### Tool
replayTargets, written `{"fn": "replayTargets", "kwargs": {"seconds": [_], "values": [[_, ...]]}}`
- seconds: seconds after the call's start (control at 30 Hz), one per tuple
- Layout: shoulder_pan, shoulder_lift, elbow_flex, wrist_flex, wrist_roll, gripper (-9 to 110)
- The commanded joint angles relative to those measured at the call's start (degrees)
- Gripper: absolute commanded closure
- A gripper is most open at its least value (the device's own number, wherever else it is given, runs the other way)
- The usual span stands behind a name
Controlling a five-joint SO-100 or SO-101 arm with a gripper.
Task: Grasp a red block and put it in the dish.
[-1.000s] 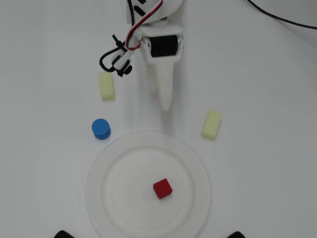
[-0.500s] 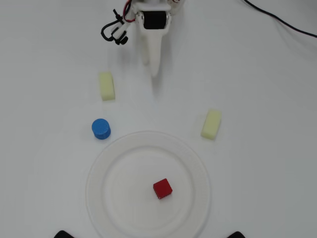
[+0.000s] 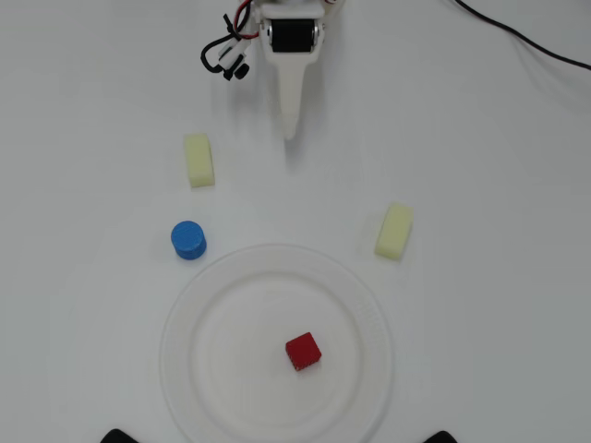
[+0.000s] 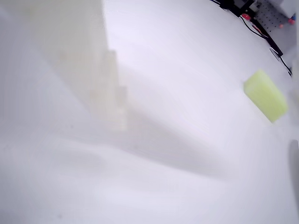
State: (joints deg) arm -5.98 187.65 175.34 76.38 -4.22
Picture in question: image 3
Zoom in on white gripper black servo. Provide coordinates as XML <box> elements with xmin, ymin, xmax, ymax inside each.
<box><xmin>256</xmin><ymin>0</ymin><xmax>327</xmax><ymax>141</ymax></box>

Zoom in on red cube block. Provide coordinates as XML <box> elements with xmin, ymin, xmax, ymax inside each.
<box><xmin>284</xmin><ymin>331</ymin><xmax>323</xmax><ymax>373</ymax></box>

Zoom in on pale yellow sponge block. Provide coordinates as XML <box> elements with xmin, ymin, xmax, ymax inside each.
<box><xmin>373</xmin><ymin>201</ymin><xmax>415</xmax><ymax>263</ymax></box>
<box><xmin>183</xmin><ymin>133</ymin><xmax>217</xmax><ymax>189</ymax></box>

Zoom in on blue cylinder block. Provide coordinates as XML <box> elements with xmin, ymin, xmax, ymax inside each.
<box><xmin>170</xmin><ymin>220</ymin><xmax>208</xmax><ymax>261</ymax></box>

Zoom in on white plastic dish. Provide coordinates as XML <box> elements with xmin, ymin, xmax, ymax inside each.
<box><xmin>159</xmin><ymin>242</ymin><xmax>397</xmax><ymax>443</ymax></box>

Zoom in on black stand foot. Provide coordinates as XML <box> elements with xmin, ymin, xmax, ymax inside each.
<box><xmin>100</xmin><ymin>428</ymin><xmax>139</xmax><ymax>443</ymax></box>
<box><xmin>424</xmin><ymin>429</ymin><xmax>465</xmax><ymax>443</ymax></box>

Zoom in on black camera cable loop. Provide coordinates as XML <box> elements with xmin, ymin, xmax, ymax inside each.
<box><xmin>199</xmin><ymin>13</ymin><xmax>253</xmax><ymax>75</ymax></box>

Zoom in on red servo wires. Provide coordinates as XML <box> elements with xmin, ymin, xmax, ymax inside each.
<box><xmin>229</xmin><ymin>0</ymin><xmax>260</xmax><ymax>41</ymax></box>

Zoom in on black and red power cable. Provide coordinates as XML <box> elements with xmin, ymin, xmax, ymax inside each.
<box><xmin>452</xmin><ymin>0</ymin><xmax>591</xmax><ymax>73</ymax></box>

